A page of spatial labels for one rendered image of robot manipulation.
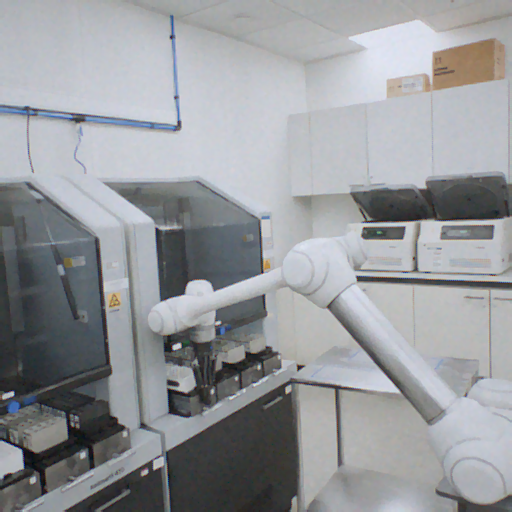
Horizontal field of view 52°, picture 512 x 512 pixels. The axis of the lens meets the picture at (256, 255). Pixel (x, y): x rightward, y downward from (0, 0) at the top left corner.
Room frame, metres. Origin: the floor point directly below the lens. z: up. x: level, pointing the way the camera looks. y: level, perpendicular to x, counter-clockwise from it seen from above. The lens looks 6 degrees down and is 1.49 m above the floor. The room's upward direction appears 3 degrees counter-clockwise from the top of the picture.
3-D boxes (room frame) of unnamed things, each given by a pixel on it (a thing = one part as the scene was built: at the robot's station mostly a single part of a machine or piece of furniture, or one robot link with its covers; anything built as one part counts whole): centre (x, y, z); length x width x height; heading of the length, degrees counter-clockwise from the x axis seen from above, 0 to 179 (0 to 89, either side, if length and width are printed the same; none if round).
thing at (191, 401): (2.01, 0.48, 0.78); 0.73 x 0.14 x 0.09; 54
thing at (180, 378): (1.93, 0.37, 0.83); 0.30 x 0.10 x 0.06; 54
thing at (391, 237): (4.10, -1.07, 1.22); 0.62 x 0.56 x 0.64; 142
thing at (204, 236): (2.20, 0.35, 1.28); 0.61 x 0.51 x 0.63; 144
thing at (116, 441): (1.69, 0.72, 0.78); 0.73 x 0.14 x 0.09; 54
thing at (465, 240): (3.75, -1.54, 1.24); 0.62 x 0.56 x 0.69; 144
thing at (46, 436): (1.42, 0.62, 0.85); 0.12 x 0.02 x 0.06; 144
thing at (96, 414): (1.55, 0.53, 0.85); 0.12 x 0.02 x 0.06; 144
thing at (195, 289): (1.80, 0.21, 1.14); 0.13 x 0.11 x 0.16; 148
